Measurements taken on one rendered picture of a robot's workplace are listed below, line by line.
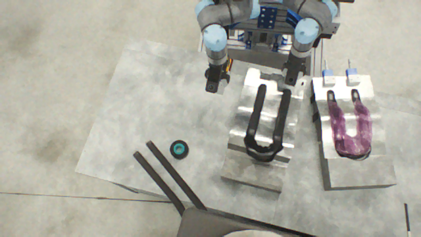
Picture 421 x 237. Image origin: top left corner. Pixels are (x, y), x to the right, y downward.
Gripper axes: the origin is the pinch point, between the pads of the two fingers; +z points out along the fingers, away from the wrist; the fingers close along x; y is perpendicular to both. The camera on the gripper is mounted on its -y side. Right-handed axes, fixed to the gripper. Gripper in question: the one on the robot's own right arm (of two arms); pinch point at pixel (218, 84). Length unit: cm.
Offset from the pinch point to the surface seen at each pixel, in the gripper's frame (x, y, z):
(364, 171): -66, -20, 4
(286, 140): -32.9, -16.1, 2.0
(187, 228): -18, -58, -106
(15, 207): 121, -75, 95
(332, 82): -48, 16, 7
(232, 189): -16.1, -38.8, 14.9
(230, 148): -11.4, -23.6, 7.3
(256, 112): -18.2, -5.6, 7.2
